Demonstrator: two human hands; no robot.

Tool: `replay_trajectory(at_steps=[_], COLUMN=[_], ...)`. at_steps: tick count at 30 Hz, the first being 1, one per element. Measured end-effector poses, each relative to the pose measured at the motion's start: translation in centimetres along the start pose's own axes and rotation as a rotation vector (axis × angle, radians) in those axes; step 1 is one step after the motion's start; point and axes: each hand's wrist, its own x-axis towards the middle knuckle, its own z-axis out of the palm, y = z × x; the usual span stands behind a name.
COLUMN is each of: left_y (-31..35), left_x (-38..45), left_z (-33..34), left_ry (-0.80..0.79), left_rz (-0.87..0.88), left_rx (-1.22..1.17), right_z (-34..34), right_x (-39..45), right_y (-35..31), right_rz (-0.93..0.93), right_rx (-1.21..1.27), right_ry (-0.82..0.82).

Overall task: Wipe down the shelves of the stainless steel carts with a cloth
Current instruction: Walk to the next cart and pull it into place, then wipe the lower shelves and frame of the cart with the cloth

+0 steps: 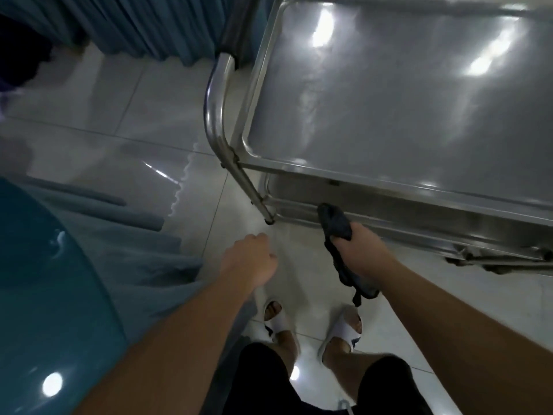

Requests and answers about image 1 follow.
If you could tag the person's right hand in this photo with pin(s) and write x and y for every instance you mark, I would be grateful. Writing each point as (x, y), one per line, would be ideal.
(366, 253)

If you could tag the person's left hand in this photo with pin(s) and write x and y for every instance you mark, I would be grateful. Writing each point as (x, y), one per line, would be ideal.
(247, 262)

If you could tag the person's right fingers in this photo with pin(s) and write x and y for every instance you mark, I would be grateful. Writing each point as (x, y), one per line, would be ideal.
(345, 246)

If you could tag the person's left fingers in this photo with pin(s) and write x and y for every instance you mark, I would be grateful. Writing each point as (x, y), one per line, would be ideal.
(267, 254)

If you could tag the dark grey cleaning cloth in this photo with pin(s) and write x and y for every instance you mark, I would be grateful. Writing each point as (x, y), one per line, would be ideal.
(335, 224)

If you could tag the person's right forearm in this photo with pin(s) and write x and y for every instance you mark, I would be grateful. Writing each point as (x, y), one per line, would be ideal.
(466, 341)

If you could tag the person's left forearm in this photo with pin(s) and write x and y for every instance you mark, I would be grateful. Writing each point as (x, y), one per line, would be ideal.
(173, 350)

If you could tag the person's left white sandal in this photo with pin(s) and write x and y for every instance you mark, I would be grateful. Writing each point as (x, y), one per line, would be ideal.
(278, 324)

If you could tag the person's white sandal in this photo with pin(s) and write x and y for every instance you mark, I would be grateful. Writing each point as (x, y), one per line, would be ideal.
(343, 330)
(278, 324)

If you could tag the person's right white sandal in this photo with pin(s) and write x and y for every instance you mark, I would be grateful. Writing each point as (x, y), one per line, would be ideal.
(343, 330)

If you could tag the person's left leg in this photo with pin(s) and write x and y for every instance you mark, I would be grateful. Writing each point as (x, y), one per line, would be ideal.
(286, 343)

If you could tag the person's leg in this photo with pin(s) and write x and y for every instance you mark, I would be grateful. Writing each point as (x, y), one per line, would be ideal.
(345, 367)
(286, 343)

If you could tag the person's right leg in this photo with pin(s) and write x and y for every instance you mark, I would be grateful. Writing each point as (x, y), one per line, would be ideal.
(345, 367)

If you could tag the person's black shorts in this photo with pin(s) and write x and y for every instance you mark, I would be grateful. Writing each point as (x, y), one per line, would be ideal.
(259, 384)

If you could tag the stainless steel trolley cart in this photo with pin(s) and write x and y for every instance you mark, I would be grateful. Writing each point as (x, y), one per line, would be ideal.
(389, 103)

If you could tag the blue glass table cover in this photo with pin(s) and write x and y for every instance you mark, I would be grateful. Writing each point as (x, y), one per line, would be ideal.
(47, 306)

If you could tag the blue pleated curtain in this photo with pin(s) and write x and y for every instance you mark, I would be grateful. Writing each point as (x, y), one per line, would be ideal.
(142, 21)

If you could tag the dark bag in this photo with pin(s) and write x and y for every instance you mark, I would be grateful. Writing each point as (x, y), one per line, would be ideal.
(21, 51)

